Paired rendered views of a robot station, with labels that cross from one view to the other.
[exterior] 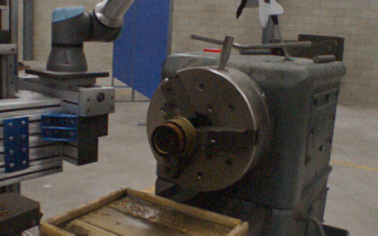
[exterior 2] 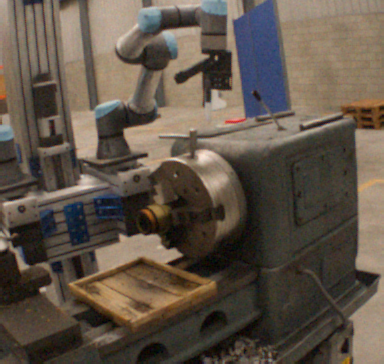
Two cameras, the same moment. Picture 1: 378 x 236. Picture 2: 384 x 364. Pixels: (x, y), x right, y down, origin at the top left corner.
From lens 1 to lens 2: 0.68 m
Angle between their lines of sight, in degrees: 19
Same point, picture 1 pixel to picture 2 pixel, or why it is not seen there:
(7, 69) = (65, 164)
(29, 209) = (41, 276)
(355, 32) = not seen: outside the picture
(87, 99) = (124, 182)
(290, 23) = not seen: outside the picture
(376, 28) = not seen: outside the picture
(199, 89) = (175, 176)
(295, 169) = (273, 234)
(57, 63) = (102, 153)
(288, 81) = (254, 158)
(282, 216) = (268, 274)
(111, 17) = (141, 106)
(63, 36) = (103, 129)
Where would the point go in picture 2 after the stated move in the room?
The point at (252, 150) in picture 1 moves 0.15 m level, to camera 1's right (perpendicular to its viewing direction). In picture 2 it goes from (216, 224) to (268, 223)
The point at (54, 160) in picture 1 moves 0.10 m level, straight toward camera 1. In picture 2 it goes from (110, 234) to (107, 242)
